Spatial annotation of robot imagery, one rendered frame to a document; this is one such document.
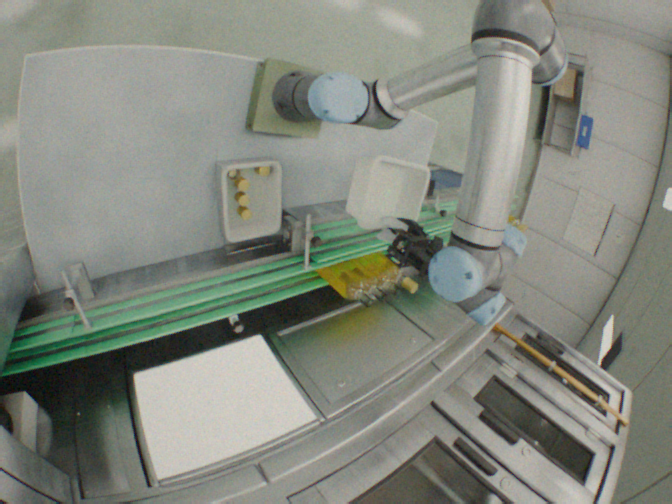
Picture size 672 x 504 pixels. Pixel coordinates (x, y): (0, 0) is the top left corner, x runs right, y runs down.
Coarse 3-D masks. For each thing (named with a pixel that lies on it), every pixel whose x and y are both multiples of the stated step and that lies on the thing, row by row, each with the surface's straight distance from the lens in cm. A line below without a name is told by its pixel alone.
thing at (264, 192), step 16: (224, 176) 74; (256, 176) 85; (272, 176) 83; (224, 192) 75; (256, 192) 86; (272, 192) 84; (224, 208) 77; (256, 208) 88; (272, 208) 86; (224, 224) 79; (240, 224) 88; (256, 224) 88; (272, 224) 87; (240, 240) 82
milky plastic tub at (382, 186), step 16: (368, 160) 63; (384, 160) 62; (400, 160) 66; (368, 176) 60; (384, 176) 74; (400, 176) 78; (416, 176) 78; (352, 192) 66; (368, 192) 61; (384, 192) 75; (400, 192) 80; (416, 192) 78; (352, 208) 65; (368, 208) 73; (384, 208) 77; (400, 208) 80; (416, 208) 78; (368, 224) 64
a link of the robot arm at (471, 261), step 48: (480, 0) 46; (528, 0) 44; (480, 48) 40; (528, 48) 39; (480, 96) 38; (528, 96) 39; (480, 144) 36; (480, 192) 36; (480, 240) 37; (480, 288) 39
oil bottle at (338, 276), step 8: (336, 264) 87; (320, 272) 90; (328, 272) 85; (336, 272) 83; (344, 272) 84; (328, 280) 87; (336, 280) 83; (344, 280) 80; (352, 280) 81; (360, 280) 81; (336, 288) 84; (344, 288) 80; (352, 288) 79; (360, 288) 80; (344, 296) 82; (352, 296) 80
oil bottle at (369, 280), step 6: (342, 264) 89; (348, 264) 89; (354, 264) 89; (354, 270) 86; (360, 270) 87; (366, 270) 87; (360, 276) 84; (366, 276) 84; (372, 276) 85; (366, 282) 82; (372, 282) 83; (366, 288) 83
